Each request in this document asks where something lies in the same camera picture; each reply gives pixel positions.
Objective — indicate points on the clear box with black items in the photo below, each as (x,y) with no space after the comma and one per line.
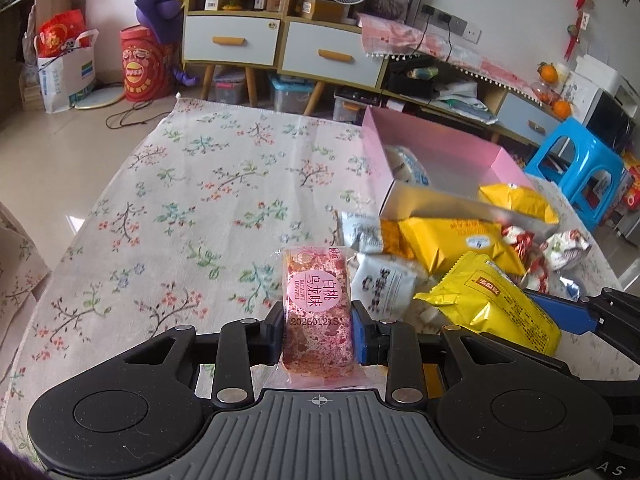
(352,105)

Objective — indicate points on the white round base plate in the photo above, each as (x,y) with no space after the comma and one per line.
(107,97)

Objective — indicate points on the red gift bag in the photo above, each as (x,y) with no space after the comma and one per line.
(60,35)

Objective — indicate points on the red hanging ornament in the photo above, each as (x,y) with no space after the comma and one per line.
(580,10)

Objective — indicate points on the red and white candy packet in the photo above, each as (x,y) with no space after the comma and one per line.
(537,275)
(565,250)
(517,240)

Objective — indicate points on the white shopping bag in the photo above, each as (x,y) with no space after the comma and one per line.
(65,80)

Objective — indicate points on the tall wooden shelf cabinet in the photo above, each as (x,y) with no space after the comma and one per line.
(230,40)

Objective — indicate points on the low wooden drawer cabinet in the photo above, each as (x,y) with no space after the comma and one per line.
(330,55)

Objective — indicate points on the brown cardboard box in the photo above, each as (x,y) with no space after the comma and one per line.
(320,10)

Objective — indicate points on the orange snack packet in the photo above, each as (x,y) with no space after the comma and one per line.
(395,240)

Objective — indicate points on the glass jar of oranges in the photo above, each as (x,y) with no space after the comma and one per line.
(542,92)

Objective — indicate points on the red round drum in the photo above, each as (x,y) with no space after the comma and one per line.
(147,70)

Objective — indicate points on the blue-lidded clear storage box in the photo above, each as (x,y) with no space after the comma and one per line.
(290,95)

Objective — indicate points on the yellow-orange snack packet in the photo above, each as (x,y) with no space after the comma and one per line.
(520,202)
(445,242)

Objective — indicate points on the pink snack packet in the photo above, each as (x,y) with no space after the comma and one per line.
(315,300)

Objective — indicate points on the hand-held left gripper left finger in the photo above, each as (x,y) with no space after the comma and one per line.
(270,340)

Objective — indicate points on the white printed carton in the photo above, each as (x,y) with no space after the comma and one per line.
(580,90)

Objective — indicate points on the white and blue snack packet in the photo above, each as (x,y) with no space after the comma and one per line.
(407,165)

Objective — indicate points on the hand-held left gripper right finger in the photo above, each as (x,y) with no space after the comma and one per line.
(361,332)

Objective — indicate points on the silver foil packet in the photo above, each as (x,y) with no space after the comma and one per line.
(571,289)

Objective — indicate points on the pink tasselled cloth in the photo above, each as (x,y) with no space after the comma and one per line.
(400,35)

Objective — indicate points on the floral fabric cover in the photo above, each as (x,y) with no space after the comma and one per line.
(20,260)

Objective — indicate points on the purple plush toy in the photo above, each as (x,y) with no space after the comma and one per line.
(160,5)

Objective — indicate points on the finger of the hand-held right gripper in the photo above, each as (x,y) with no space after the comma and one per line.
(565,315)

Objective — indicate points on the yellow snack packet red label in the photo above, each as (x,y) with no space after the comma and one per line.
(500,305)

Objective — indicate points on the double wall socket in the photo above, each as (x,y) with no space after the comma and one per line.
(442,17)

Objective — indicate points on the orange fruit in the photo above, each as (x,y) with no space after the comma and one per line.
(548,72)
(561,109)

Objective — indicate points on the blue plastic stool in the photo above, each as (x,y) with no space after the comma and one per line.
(585,135)

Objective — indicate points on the pink cardboard box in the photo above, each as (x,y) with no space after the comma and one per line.
(440,130)

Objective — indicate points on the black microwave oven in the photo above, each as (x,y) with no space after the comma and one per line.
(607,122)

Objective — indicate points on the pile of white papers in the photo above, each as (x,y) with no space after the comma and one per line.
(465,102)

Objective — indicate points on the white snack packet dark print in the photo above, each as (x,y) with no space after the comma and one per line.
(387,280)
(360,232)

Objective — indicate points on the single wall socket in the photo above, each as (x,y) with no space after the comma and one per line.
(472,34)

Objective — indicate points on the small clear storage box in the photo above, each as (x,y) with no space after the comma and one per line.
(229,85)

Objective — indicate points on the white printer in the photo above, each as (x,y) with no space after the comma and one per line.
(602,72)

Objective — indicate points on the black bag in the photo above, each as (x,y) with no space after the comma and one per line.
(407,82)

